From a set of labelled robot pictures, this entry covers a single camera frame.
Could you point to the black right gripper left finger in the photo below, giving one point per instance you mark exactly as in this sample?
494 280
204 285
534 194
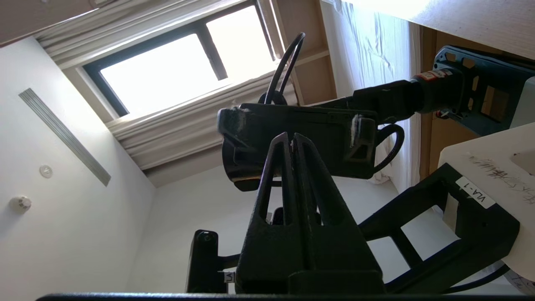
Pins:
267 259

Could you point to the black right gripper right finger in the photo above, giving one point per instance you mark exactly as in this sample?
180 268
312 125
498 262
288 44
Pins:
338 251

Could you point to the beige pleated curtain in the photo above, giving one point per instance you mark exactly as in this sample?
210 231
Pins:
125 35
188 121

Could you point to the wooden curtain box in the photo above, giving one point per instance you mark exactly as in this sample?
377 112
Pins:
313 75

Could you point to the white robot cover with handwriting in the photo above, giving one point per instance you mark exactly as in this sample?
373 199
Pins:
522 234

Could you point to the white sheer curtain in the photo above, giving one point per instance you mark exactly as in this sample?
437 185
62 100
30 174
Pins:
368 50

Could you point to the dark framed window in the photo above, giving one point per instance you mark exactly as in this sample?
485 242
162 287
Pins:
167 75

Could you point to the small round ceiling sprinkler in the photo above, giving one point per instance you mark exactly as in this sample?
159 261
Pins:
46 171

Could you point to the grey linear air vent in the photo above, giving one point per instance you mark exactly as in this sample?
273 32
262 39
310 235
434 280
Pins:
62 136

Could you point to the round white smoke detector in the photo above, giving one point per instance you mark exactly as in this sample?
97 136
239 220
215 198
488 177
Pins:
21 203

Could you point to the black robot head camera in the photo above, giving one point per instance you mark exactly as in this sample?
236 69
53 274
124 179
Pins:
309 125

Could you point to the black truss frame bracket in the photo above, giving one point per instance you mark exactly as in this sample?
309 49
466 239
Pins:
485 230

